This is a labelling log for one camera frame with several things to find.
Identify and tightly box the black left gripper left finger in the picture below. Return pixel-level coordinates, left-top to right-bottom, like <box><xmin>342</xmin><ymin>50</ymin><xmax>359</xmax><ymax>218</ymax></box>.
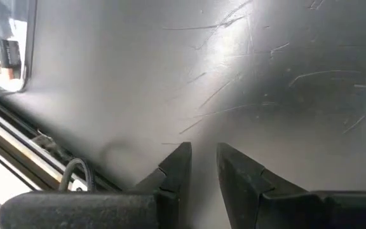
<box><xmin>0</xmin><ymin>141</ymin><xmax>193</xmax><ymax>229</ymax></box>

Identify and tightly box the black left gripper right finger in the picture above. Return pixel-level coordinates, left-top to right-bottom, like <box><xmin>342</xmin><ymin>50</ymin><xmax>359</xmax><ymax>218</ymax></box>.
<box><xmin>215</xmin><ymin>142</ymin><xmax>366</xmax><ymax>229</ymax></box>

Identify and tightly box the black power adapter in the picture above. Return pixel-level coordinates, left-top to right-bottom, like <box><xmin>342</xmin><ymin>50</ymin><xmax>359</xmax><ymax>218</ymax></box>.
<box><xmin>0</xmin><ymin>38</ymin><xmax>22</xmax><ymax>69</ymax></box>

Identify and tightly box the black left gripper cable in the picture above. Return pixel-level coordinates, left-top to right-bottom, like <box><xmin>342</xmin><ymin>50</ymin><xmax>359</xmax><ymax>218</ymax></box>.
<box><xmin>58</xmin><ymin>158</ymin><xmax>97</xmax><ymax>193</ymax></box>

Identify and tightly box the black aluminium table frame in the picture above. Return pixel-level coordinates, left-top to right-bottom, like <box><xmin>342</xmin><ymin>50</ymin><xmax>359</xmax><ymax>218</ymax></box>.
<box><xmin>0</xmin><ymin>0</ymin><xmax>123</xmax><ymax>193</ymax></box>

